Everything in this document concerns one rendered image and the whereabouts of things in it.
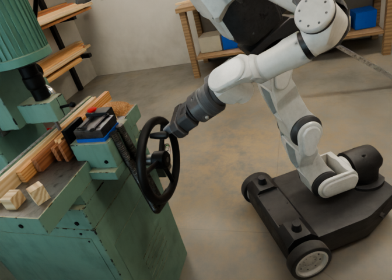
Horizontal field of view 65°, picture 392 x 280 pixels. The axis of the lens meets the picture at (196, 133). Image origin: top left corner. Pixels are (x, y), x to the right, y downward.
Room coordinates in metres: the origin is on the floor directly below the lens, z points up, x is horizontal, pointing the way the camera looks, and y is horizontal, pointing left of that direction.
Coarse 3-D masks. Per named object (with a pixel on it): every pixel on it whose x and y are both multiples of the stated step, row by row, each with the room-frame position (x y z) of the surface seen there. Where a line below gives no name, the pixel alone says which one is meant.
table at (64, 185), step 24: (48, 168) 0.82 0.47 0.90; (72, 168) 0.79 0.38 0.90; (96, 168) 0.80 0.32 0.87; (120, 168) 0.78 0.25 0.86; (24, 192) 0.73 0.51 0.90; (48, 192) 0.69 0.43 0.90; (72, 192) 0.71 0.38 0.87; (0, 216) 0.65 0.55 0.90; (24, 216) 0.62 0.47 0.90; (48, 216) 0.62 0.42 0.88
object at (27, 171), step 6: (102, 96) 1.22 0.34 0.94; (108, 96) 1.26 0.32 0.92; (96, 102) 1.18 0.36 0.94; (102, 102) 1.21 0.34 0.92; (72, 120) 1.05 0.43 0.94; (66, 126) 1.01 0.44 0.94; (30, 162) 0.82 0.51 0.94; (24, 168) 0.79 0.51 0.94; (30, 168) 0.81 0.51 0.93; (18, 174) 0.78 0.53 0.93; (24, 174) 0.78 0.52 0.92; (30, 174) 0.80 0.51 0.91; (24, 180) 0.78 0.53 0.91
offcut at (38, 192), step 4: (36, 184) 0.68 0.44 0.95; (40, 184) 0.67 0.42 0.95; (28, 188) 0.67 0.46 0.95; (32, 188) 0.66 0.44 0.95; (36, 188) 0.66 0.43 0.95; (40, 188) 0.66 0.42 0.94; (44, 188) 0.67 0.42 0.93; (28, 192) 0.67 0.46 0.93; (32, 192) 0.65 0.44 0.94; (36, 192) 0.66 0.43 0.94; (40, 192) 0.66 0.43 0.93; (44, 192) 0.66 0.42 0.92; (32, 196) 0.65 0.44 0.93; (36, 196) 0.65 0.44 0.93; (40, 196) 0.66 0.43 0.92; (44, 196) 0.66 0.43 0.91; (48, 196) 0.67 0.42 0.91; (36, 200) 0.65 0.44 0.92; (40, 200) 0.65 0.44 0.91; (44, 200) 0.66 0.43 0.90; (40, 204) 0.65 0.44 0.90
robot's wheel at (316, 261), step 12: (312, 240) 0.85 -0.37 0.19; (300, 252) 0.82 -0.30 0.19; (312, 252) 0.81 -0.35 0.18; (324, 252) 0.81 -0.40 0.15; (288, 264) 0.82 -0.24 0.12; (300, 264) 0.82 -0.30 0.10; (312, 264) 0.83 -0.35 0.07; (324, 264) 0.81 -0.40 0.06; (300, 276) 0.80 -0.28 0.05; (312, 276) 0.81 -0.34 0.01
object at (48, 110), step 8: (56, 96) 0.97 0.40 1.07; (24, 104) 0.97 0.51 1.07; (32, 104) 0.95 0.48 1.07; (40, 104) 0.94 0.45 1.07; (48, 104) 0.93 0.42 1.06; (56, 104) 0.95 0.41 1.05; (24, 112) 0.97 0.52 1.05; (32, 112) 0.96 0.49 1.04; (40, 112) 0.94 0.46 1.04; (48, 112) 0.93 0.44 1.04; (56, 112) 0.93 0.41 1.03; (64, 112) 0.96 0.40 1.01; (32, 120) 0.96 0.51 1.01; (40, 120) 0.95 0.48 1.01; (48, 120) 0.94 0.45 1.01; (56, 120) 0.93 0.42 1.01
